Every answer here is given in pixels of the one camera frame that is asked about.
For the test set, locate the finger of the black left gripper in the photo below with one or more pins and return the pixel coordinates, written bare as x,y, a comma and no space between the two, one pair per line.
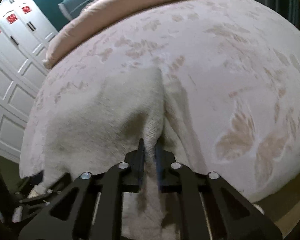
30,190

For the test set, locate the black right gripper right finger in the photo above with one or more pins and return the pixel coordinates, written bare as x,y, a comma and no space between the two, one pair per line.
210,207

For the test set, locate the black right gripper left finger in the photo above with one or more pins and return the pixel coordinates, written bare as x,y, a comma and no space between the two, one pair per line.
91,206

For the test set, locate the cream knitted sweater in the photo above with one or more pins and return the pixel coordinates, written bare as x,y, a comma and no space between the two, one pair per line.
93,130

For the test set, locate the white panelled wardrobe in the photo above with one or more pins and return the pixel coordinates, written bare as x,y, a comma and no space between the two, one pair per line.
25,33

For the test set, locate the butterfly pattern bed cover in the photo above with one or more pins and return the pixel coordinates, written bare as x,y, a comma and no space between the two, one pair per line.
240,64

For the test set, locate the pink rolled duvet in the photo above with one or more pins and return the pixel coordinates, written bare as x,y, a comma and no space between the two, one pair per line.
96,16

